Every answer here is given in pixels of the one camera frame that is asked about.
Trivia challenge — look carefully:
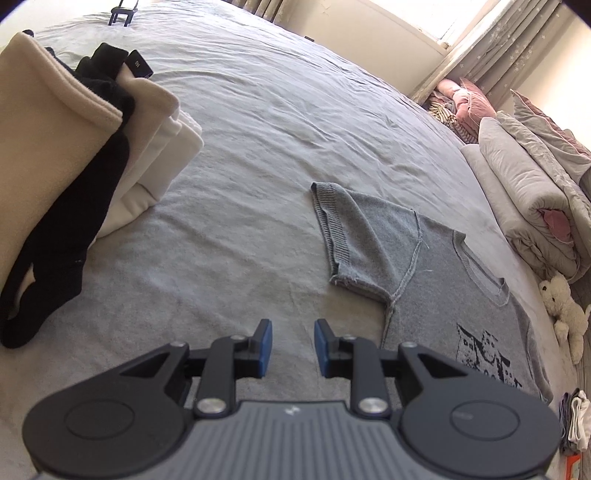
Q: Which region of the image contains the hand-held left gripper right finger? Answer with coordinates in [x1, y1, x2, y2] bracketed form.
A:
[314, 318, 476, 418]

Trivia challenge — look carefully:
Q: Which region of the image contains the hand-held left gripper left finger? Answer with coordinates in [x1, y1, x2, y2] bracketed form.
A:
[113, 319, 273, 418]

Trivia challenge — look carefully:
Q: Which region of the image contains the grey knit sweater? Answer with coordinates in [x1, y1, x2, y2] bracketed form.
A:
[310, 181, 555, 407]

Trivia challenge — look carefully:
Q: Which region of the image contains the stack of folded clothes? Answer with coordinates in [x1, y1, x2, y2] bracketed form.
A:
[0, 42, 137, 349]

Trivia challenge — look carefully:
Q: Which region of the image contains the white plush toy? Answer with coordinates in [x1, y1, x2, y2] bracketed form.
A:
[538, 272, 591, 365]

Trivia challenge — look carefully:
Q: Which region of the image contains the cream folded garment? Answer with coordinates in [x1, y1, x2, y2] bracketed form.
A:
[97, 76, 181, 232]

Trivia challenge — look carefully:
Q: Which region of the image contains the small grey folded cloth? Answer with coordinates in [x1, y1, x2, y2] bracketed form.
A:
[558, 388, 585, 455]

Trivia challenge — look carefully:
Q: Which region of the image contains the folded grey quilt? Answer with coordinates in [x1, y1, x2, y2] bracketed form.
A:
[462, 111, 591, 282]

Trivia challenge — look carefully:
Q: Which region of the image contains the striped brown cloth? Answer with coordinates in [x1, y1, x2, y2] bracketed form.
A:
[427, 99, 467, 139]

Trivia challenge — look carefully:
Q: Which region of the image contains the small white folded cloth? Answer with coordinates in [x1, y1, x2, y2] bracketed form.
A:
[570, 397, 591, 444]

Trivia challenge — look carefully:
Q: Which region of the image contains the orange box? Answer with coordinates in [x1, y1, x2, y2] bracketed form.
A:
[564, 455, 587, 480]

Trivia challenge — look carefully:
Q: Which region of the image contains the pink cloth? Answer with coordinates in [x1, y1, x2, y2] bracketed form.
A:
[436, 78, 497, 134]

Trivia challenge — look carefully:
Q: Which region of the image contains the beige folded garment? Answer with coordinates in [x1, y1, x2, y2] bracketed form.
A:
[0, 31, 124, 301]

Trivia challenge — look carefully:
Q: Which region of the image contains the grey pillow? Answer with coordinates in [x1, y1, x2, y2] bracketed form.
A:
[510, 90, 591, 185]

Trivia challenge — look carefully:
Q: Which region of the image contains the grey patterned curtain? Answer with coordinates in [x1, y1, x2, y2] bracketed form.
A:
[231, 0, 287, 21]
[443, 0, 568, 100]

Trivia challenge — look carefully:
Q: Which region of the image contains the window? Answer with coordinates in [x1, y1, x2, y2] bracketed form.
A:
[434, 0, 504, 47]

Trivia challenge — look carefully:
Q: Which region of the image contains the small black stand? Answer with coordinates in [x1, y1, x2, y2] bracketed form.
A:
[109, 0, 137, 26]

